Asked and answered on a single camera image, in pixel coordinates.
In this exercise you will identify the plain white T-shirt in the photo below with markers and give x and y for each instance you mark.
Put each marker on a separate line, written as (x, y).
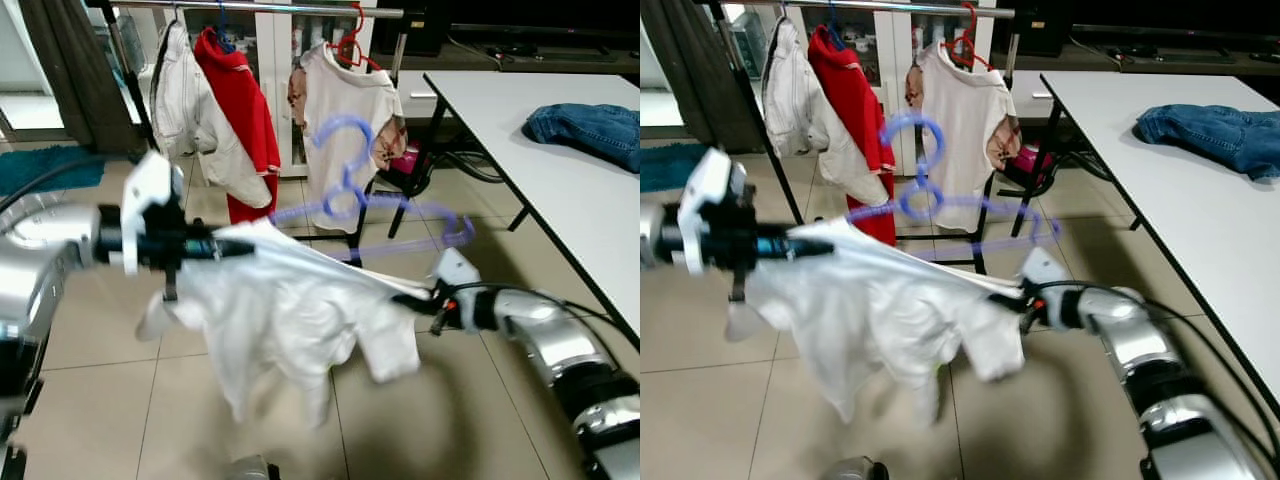
(290, 310)
(880, 310)

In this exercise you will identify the purple plastic hanger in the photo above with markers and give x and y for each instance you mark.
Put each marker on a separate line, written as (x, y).
(912, 119)
(340, 121)

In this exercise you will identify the blue denim garment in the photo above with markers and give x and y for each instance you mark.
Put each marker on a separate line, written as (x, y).
(590, 130)
(1210, 135)

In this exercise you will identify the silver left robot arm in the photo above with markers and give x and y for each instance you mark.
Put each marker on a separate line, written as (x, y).
(655, 240)
(35, 270)

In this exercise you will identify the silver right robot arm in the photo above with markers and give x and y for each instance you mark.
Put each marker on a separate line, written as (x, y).
(560, 350)
(1140, 350)

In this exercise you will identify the blue hanger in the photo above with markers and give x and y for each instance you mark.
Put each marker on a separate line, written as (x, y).
(833, 20)
(222, 20)

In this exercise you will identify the red hanger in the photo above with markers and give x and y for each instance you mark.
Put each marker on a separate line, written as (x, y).
(970, 25)
(359, 25)

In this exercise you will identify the teal floor mat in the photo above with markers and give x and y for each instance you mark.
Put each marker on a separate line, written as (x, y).
(668, 165)
(40, 168)

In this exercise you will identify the red shirt with white trim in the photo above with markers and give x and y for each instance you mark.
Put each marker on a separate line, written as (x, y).
(855, 110)
(245, 110)

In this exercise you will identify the pink bag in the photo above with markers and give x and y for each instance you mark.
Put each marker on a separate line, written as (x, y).
(405, 160)
(1025, 162)

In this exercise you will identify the white jacket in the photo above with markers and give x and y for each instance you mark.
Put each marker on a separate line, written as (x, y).
(185, 100)
(795, 100)

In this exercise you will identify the white printed T-shirt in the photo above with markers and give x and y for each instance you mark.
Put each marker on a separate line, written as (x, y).
(960, 110)
(345, 110)

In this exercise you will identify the dark grey curtain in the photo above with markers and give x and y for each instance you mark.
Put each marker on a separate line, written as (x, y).
(70, 70)
(700, 70)

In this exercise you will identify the white glass door cabinet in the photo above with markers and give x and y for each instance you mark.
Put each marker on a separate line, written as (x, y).
(890, 45)
(270, 45)

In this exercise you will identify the low white drawer cabinet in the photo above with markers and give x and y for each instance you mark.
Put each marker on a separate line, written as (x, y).
(1028, 95)
(415, 95)

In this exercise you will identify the grey robot leg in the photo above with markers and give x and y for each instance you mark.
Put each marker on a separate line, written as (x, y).
(855, 468)
(250, 468)

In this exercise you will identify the glass sliding door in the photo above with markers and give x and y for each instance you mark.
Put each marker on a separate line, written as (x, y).
(25, 70)

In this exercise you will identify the metal clothes rack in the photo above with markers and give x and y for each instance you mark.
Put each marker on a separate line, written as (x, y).
(900, 9)
(300, 9)

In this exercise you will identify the black television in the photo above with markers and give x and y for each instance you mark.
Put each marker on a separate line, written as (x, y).
(550, 15)
(1170, 15)

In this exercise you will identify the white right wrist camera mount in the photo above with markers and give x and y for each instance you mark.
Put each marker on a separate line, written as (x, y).
(455, 270)
(1040, 268)

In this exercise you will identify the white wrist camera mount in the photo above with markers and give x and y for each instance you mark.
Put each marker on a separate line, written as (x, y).
(705, 195)
(455, 270)
(145, 195)
(1040, 268)

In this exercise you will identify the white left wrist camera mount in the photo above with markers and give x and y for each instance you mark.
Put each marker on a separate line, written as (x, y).
(705, 195)
(145, 195)

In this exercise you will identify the white table with black frame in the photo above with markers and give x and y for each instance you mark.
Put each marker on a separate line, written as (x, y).
(560, 200)
(1200, 230)

